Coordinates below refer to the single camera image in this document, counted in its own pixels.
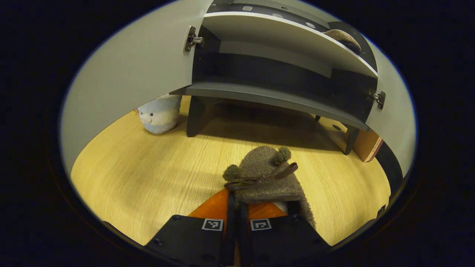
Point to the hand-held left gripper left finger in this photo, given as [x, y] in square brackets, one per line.
[185, 237]

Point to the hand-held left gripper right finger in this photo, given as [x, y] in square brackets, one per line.
[285, 241]

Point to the brown fuzzy shoe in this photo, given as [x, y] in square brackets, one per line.
[267, 181]
[343, 37]

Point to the white shoe cabinet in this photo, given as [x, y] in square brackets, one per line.
[267, 98]

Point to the white shoe cabinet door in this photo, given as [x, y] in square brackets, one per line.
[130, 74]
[397, 122]

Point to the pale blue plush toy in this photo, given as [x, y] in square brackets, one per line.
[159, 116]

